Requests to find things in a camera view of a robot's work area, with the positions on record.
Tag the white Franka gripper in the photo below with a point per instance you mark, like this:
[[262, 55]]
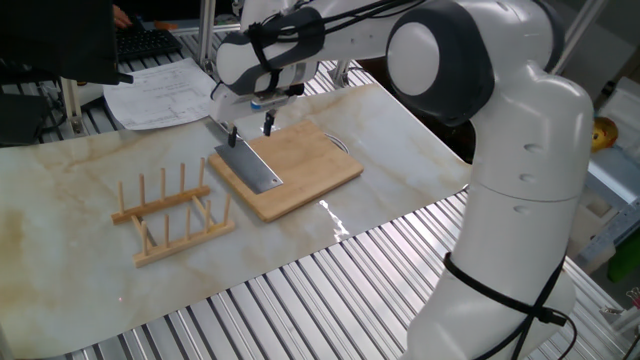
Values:
[[230, 107]]

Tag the steel cleaver knife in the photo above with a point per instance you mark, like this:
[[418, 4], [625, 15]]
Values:
[[250, 167]]

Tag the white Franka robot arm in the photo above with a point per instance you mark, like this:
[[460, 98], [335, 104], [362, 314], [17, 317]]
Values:
[[525, 175]]

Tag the wooden cutting board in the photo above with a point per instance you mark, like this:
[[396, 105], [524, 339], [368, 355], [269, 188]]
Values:
[[310, 170]]

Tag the person's hand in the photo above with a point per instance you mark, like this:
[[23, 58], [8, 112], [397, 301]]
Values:
[[122, 16]]

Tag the printed white paper sheet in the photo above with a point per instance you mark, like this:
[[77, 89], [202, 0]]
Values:
[[165, 95]]

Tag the wooden peg dish rack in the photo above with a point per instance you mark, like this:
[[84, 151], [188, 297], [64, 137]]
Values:
[[160, 205]]

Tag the small orange object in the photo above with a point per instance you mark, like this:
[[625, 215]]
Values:
[[165, 25]]

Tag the black computer keyboard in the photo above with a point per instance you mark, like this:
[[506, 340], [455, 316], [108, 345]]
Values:
[[145, 45]]

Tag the marble pattern table mat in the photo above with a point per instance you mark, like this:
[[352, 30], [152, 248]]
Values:
[[60, 200]]

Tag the black computer monitor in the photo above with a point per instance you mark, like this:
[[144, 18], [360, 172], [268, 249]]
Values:
[[50, 35]]

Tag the black case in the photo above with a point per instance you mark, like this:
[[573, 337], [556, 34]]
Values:
[[22, 120]]

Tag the yellow red ball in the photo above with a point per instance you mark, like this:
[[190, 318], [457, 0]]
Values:
[[605, 135]]

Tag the green box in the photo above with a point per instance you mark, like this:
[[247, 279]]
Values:
[[627, 257]]

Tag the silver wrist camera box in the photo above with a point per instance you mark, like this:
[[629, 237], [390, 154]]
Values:
[[270, 101]]

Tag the aluminium frame post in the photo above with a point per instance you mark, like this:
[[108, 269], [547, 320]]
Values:
[[575, 40], [342, 75], [206, 30], [70, 105]]

